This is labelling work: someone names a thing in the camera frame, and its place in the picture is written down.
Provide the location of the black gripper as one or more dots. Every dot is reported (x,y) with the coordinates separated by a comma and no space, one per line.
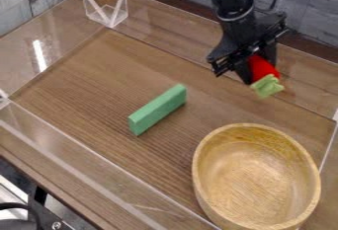
(248,35)

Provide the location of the red plush strawberry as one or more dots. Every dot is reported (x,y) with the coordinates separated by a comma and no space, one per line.
(266,77)

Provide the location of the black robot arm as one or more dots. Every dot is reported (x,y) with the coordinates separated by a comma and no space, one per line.
(236,6)

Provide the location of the green rectangular block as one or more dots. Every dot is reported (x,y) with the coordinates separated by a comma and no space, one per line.
(156,109)

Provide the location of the wooden bowl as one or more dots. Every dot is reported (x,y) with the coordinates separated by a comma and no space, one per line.
(255,179)

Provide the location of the clear acrylic corner bracket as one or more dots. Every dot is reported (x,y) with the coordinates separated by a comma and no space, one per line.
(107,15)

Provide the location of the black table leg mount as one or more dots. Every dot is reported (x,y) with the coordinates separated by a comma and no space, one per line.
(22,216)

